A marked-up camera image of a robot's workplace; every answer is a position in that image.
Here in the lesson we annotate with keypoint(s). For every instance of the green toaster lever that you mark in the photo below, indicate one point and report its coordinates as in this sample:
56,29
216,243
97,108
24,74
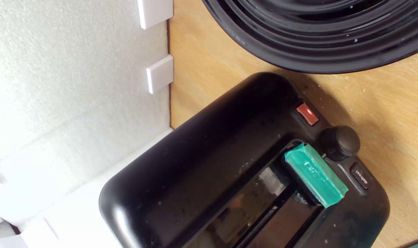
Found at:
315,175

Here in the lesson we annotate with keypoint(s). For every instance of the black two-slot toaster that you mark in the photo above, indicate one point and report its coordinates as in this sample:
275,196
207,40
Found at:
212,155

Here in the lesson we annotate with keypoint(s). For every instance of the black round plate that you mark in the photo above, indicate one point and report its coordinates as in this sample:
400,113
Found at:
315,34

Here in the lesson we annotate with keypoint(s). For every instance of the white wall clip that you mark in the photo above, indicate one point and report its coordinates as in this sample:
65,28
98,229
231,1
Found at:
159,74
155,12

